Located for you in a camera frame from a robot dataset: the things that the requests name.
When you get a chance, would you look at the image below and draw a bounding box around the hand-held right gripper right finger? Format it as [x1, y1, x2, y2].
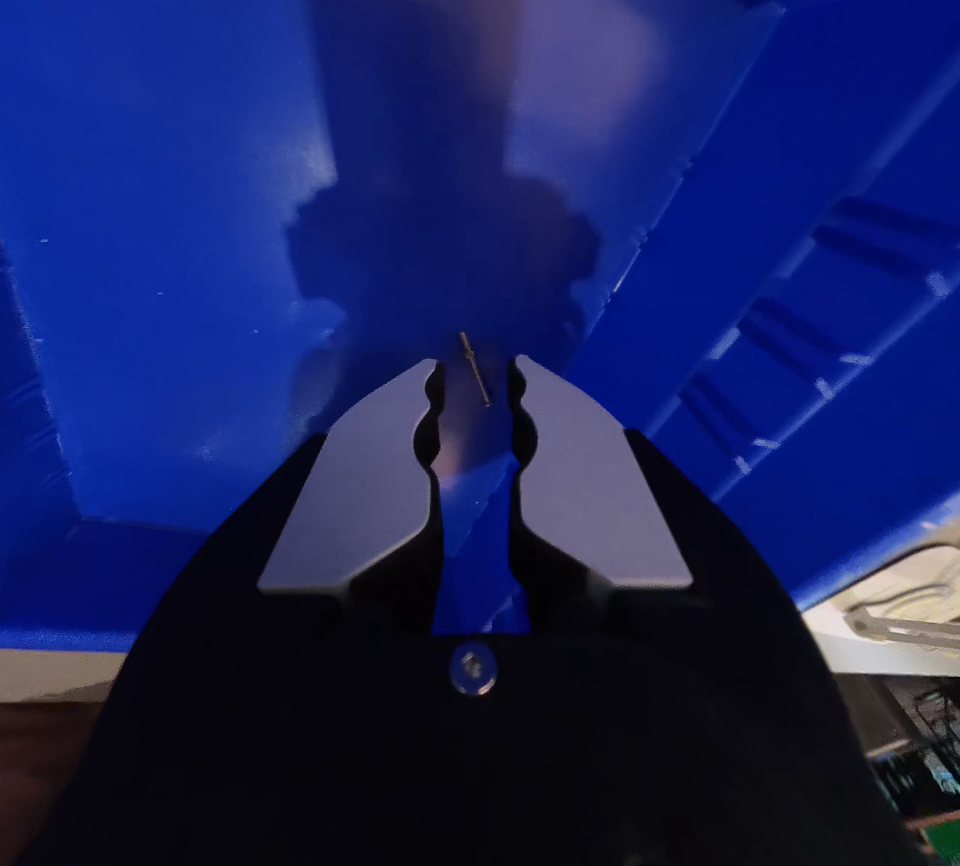
[508, 354, 694, 633]

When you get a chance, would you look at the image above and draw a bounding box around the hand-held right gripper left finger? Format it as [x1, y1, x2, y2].
[257, 358, 447, 635]

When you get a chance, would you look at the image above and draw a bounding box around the silver bolt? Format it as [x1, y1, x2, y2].
[458, 331, 494, 409]

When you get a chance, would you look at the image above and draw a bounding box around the blue plastic bin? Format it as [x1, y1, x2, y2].
[0, 0, 960, 653]

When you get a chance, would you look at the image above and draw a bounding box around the white stand base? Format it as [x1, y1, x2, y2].
[798, 544, 960, 680]

